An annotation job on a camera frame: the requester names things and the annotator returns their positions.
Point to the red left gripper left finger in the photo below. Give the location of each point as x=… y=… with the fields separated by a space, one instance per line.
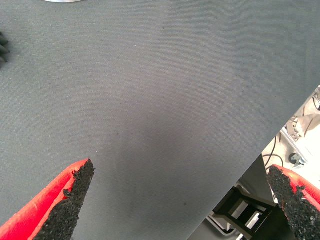
x=30 y=220

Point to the round metal carrier plate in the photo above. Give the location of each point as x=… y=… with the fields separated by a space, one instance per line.
x=62 y=1

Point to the beige cardboard piece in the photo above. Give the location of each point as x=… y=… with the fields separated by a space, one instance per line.
x=310 y=120

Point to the small caster wheel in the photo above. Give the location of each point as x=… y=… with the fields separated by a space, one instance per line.
x=295 y=158

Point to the black metal frame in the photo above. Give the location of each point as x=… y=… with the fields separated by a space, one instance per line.
x=232 y=207

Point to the dark grey table cloth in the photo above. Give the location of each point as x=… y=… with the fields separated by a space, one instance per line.
x=150 y=87

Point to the aluminium profile rail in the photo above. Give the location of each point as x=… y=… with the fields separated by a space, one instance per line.
x=291 y=142

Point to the steel planetary gear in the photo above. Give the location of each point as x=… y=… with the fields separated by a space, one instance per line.
x=3 y=50

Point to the white rounded base frame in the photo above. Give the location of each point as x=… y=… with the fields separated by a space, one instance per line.
x=220 y=231

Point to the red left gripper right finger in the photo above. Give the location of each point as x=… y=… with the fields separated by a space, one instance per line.
x=300 y=212

